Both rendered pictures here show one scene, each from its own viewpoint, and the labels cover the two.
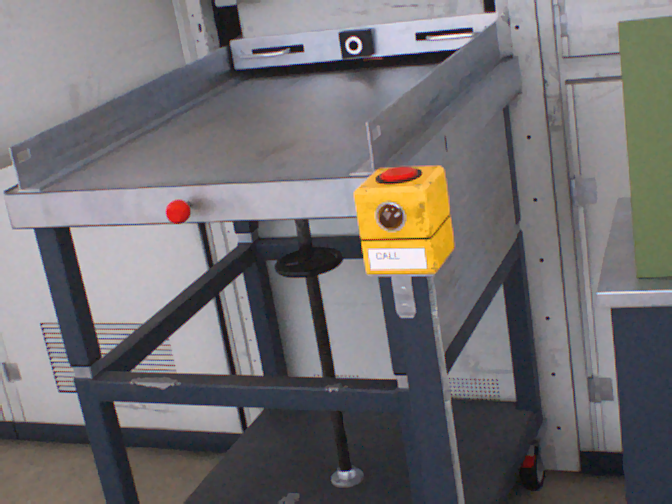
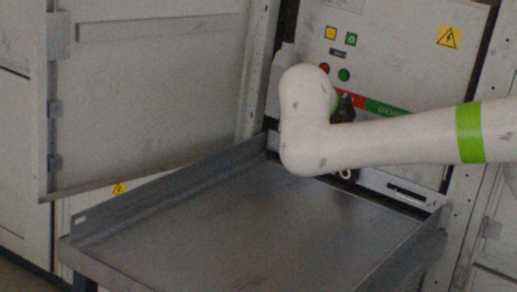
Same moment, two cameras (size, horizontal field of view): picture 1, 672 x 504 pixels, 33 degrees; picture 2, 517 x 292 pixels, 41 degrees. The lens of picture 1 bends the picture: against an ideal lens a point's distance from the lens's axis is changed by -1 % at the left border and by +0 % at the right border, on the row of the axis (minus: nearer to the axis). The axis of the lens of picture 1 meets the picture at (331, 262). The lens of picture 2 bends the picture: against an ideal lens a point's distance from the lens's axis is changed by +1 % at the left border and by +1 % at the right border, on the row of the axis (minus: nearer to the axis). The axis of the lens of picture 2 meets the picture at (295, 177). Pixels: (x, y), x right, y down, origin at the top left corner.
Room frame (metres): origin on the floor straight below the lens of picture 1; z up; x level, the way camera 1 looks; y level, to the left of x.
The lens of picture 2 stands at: (0.44, -0.05, 1.64)
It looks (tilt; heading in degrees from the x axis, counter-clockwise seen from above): 25 degrees down; 2
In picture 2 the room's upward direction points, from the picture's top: 10 degrees clockwise
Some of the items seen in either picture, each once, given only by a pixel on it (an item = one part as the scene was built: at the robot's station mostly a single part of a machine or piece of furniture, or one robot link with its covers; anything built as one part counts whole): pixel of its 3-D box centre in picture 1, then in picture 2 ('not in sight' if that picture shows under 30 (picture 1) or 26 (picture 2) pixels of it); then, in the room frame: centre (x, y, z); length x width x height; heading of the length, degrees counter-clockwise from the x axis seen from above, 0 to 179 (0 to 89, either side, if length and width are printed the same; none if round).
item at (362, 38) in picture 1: (355, 43); (347, 171); (2.12, -0.11, 0.90); 0.06 x 0.03 x 0.05; 65
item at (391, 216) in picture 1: (388, 218); not in sight; (1.11, -0.07, 0.87); 0.03 x 0.01 x 0.03; 65
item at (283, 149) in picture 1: (286, 134); (270, 245); (1.79, 0.04, 0.82); 0.68 x 0.62 x 0.06; 155
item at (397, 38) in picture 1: (362, 40); (354, 167); (2.15, -0.13, 0.89); 0.54 x 0.05 x 0.06; 65
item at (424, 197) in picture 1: (405, 220); not in sight; (1.15, -0.09, 0.85); 0.08 x 0.08 x 0.10; 65
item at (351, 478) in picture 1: (346, 473); not in sight; (1.79, 0.04, 0.18); 0.06 x 0.06 x 0.02
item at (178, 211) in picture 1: (181, 209); not in sight; (1.47, 0.19, 0.82); 0.04 x 0.03 x 0.03; 155
